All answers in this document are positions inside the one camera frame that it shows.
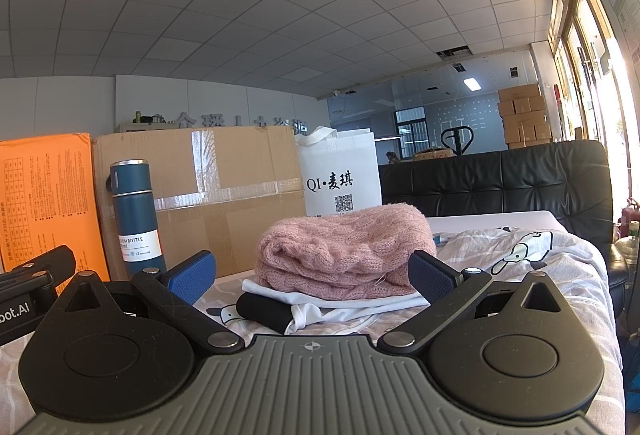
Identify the orange printed box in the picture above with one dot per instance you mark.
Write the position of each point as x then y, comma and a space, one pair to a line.
50, 195

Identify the wooden framed window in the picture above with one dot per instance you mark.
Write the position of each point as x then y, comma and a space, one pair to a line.
582, 50

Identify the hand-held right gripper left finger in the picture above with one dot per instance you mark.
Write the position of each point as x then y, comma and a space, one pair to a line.
192, 277

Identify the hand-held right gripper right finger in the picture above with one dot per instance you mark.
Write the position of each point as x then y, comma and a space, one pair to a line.
430, 276

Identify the taped brown cardboard box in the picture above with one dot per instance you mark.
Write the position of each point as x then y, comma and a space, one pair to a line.
225, 175

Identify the white folded garment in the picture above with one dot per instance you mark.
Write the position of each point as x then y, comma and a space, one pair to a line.
350, 305

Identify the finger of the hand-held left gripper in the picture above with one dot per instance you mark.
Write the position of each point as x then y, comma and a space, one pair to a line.
50, 260

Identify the black pallet jack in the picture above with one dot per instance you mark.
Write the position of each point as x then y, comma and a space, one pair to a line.
457, 137

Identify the grey striped dog-print bedsheet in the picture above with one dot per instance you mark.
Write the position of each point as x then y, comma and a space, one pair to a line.
560, 260

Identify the ceiling light panel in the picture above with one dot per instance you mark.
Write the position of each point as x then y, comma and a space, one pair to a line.
472, 83

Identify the red fire extinguisher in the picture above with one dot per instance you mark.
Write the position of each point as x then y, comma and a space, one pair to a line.
631, 215

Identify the white tote bag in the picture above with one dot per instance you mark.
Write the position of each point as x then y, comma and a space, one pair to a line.
340, 175

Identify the dark blue vacuum bottle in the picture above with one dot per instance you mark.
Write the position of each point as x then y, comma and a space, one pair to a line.
135, 215

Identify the open low cardboard box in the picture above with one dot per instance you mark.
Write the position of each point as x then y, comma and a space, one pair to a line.
434, 154

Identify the black rolled cloth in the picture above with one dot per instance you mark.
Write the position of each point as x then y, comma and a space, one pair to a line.
262, 310

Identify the pink knitted sweater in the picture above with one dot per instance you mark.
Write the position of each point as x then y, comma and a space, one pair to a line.
340, 245

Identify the stack of cardboard boxes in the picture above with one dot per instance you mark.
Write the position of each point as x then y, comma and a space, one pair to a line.
525, 115

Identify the black leather sofa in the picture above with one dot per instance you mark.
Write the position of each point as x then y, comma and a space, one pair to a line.
500, 180

